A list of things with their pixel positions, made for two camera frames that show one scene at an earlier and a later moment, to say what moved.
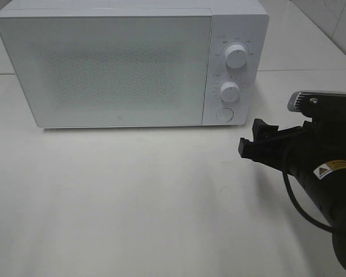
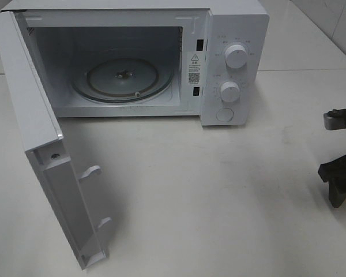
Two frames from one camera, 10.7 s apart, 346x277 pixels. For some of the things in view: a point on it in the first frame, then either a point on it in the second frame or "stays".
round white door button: (224, 114) stays
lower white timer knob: (229, 92) stays
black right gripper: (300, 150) -> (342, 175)
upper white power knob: (236, 56) stays
